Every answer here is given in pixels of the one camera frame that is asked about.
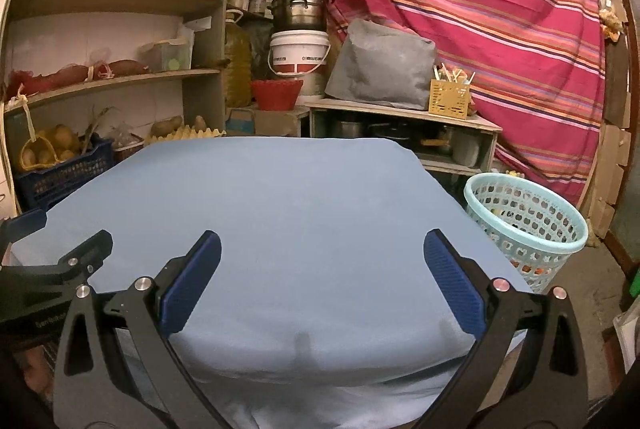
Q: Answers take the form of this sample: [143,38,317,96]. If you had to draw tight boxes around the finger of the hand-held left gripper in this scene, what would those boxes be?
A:
[0,208,49,243]
[0,229,114,300]

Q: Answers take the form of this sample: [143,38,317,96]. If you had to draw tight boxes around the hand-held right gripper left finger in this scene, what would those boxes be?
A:
[52,230,223,429]

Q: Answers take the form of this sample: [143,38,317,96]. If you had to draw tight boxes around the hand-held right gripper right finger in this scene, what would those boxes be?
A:
[423,229,590,429]

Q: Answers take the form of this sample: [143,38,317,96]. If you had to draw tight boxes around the light blue laundry basket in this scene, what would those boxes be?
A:
[462,172,590,295]

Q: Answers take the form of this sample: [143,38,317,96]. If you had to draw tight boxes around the dark blue plastic crate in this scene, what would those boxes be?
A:
[12,134,116,213]

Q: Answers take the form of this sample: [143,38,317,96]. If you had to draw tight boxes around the pile of potatoes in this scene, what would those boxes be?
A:
[22,124,84,165]

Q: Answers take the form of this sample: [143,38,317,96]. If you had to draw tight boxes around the dried plant stalks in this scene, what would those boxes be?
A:
[82,106,114,155]

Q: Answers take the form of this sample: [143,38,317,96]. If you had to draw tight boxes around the small brown basket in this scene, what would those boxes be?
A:
[112,132,146,163]

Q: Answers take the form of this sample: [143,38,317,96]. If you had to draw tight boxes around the long red net bag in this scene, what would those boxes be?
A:
[7,65,96,95]

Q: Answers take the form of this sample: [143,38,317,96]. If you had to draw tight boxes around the yellow egg tray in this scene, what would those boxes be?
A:
[145,126,229,144]

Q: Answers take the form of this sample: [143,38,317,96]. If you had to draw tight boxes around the large single potato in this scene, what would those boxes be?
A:
[150,115,185,138]

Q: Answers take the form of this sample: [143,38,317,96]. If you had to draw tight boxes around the low wooden cabinet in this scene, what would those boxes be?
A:
[302,96,504,175]

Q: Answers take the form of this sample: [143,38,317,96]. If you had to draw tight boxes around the short red net bag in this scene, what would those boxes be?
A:
[97,59,151,78]

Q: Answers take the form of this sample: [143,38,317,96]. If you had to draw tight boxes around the yellow chopstick holder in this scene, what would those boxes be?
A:
[429,63,475,120]

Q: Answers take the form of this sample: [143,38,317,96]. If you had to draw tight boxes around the cardboard box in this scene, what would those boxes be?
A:
[226,105,310,138]

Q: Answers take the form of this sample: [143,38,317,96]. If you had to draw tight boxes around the small steel pot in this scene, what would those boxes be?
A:
[327,119,366,141]

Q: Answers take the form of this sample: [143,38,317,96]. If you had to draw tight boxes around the red plastic basin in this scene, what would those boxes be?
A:
[250,79,305,112]

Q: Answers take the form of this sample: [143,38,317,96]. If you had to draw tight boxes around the clear plastic container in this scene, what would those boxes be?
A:
[140,39,195,73]

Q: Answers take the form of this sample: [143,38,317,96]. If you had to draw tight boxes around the yellow oil bottle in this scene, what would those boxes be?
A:
[222,9,253,110]

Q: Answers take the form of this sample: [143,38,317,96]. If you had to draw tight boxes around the grey fabric bag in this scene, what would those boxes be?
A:
[325,18,437,111]

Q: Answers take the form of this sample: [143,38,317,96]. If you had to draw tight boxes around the white red bucket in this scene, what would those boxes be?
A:
[267,30,331,78]

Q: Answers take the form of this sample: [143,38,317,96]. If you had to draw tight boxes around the large steel pot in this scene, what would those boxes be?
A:
[270,0,332,33]

